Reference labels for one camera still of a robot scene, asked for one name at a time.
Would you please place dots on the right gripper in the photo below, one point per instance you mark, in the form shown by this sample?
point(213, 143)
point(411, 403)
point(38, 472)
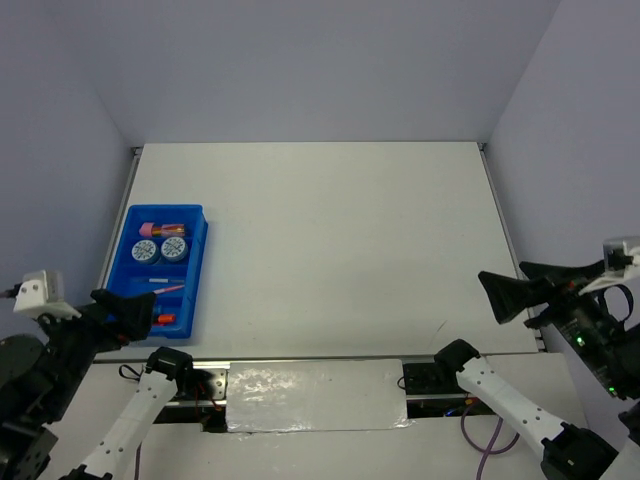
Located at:
point(504, 293)

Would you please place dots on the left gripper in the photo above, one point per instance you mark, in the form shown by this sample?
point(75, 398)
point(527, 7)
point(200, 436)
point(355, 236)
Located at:
point(133, 317)

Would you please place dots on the orange-capped black highlighter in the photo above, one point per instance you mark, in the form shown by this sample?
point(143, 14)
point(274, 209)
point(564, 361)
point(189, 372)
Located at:
point(164, 319)

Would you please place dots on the orange clear pen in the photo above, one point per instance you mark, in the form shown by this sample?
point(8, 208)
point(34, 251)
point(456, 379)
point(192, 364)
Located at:
point(168, 289)

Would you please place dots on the blue white round jar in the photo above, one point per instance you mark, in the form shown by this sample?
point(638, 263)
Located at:
point(145, 252)

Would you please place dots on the pink pen bundle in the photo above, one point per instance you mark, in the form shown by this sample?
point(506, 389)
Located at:
point(155, 230)

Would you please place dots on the grey clear pen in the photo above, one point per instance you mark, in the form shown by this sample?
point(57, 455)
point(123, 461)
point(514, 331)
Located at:
point(155, 280)

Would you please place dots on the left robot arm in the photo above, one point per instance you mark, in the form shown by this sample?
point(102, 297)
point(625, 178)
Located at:
point(39, 380)

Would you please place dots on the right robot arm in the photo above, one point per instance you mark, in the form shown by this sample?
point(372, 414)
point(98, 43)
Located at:
point(546, 422)

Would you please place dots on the blue plastic bin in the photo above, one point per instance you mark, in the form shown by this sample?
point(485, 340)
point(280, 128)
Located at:
point(124, 269)

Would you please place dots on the silver taped plate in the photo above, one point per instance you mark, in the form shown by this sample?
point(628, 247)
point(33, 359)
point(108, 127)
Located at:
point(315, 396)

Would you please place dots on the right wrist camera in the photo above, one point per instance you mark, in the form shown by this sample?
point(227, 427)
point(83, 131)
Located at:
point(621, 264)

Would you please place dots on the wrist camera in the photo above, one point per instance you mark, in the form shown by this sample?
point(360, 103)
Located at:
point(42, 293)
point(621, 264)

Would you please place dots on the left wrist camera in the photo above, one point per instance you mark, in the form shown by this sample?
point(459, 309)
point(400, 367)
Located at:
point(42, 293)

